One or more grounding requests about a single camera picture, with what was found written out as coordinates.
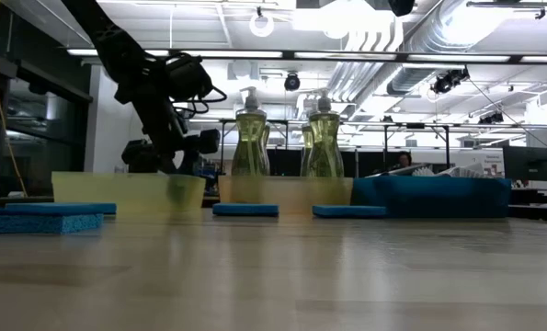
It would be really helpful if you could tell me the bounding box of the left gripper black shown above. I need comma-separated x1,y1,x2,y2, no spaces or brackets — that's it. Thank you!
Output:
120,128,222,175

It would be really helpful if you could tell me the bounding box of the blue kitchen sponge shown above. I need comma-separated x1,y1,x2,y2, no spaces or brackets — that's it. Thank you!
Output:
312,204,388,220
5,202,118,216
211,202,280,218
0,207,105,235

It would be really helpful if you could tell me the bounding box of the black-handled white dish brush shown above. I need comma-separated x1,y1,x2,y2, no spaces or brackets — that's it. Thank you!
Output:
368,163,436,179
438,163,485,179

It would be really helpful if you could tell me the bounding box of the yellow translucent plastic bin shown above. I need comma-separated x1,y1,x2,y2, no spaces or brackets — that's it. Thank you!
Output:
51,171,206,215

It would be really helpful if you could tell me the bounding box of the orange translucent plastic bin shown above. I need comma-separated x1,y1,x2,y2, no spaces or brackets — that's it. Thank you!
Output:
217,175,355,216

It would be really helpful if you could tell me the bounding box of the round white ceiling lamp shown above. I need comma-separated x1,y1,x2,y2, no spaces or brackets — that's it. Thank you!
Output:
248,6,276,39

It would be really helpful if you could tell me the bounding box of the black overhead rig beam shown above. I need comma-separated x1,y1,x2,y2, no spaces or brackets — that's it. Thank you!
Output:
65,48,547,64

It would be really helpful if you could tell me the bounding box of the person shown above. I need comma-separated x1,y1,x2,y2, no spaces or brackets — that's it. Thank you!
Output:
394,150,415,170

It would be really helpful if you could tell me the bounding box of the teal blue plastic bin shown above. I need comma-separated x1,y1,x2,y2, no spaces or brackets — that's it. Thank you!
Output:
349,176,512,219

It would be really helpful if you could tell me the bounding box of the black computer monitor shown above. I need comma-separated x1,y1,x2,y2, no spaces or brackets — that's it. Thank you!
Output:
502,145,547,182

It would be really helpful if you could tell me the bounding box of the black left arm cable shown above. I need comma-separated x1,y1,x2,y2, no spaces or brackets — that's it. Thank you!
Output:
174,82,228,119

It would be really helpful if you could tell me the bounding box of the yellow hanging cable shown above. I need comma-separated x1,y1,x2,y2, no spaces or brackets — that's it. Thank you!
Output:
0,0,28,197

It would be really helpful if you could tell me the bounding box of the black hanging camera cluster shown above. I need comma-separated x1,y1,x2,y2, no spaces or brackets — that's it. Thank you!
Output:
431,66,471,96

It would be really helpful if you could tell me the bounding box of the silver ventilation duct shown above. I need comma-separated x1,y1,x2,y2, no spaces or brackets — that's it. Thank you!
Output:
336,0,485,97

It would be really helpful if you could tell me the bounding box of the white wall poster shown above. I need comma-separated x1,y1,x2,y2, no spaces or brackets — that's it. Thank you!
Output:
482,154,507,178

